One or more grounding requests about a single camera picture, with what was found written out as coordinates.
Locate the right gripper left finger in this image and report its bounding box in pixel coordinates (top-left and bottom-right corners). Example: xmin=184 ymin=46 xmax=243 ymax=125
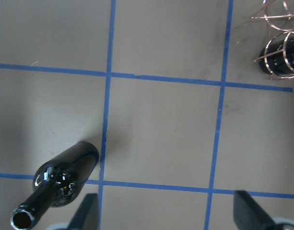
xmin=69 ymin=193 xmax=99 ymax=230

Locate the black wine bottle being moved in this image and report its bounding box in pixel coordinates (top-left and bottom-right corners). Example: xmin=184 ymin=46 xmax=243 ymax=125
xmin=10 ymin=141 xmax=99 ymax=230

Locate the copper wire wine rack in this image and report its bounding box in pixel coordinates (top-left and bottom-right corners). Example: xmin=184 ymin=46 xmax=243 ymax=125
xmin=250 ymin=0 xmax=294 ymax=80

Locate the black wine bottle in rack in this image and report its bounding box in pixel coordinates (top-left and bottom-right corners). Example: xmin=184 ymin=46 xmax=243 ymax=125
xmin=258 ymin=32 xmax=294 ymax=79

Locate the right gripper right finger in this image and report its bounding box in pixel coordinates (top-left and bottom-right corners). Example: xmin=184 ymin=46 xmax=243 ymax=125
xmin=233 ymin=190 xmax=273 ymax=230

